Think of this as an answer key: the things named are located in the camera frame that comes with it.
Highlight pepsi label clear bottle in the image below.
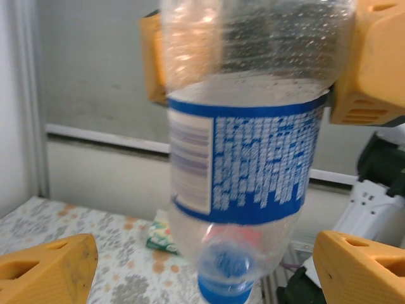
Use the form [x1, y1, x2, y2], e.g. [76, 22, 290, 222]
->
[159, 0, 357, 304]

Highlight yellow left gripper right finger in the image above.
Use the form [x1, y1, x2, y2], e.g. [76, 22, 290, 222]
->
[311, 230, 405, 304]

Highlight patterned cloth pouch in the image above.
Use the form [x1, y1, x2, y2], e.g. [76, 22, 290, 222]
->
[145, 218, 178, 255]

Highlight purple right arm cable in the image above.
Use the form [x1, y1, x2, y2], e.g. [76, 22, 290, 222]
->
[280, 261, 303, 272]

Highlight aluminium frame post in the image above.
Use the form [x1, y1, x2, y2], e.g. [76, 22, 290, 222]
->
[15, 0, 50, 199]

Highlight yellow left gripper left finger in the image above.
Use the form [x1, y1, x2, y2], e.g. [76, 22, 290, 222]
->
[0, 233, 99, 304]

